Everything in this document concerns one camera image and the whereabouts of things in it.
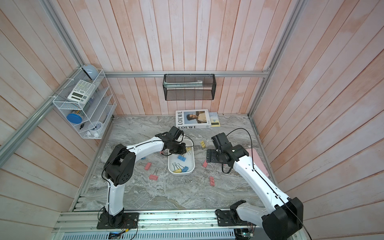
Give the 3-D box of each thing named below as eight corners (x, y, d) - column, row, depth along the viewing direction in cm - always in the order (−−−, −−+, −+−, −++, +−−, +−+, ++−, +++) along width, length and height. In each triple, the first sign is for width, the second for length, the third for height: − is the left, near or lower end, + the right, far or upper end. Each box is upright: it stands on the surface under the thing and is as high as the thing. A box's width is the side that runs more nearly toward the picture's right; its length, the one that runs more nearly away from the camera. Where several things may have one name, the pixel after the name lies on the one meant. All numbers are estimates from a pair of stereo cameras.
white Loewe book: (175, 129, 114) (174, 125, 111) (176, 113, 125) (176, 109, 122) (210, 129, 114) (211, 125, 111) (208, 113, 125) (209, 109, 122)
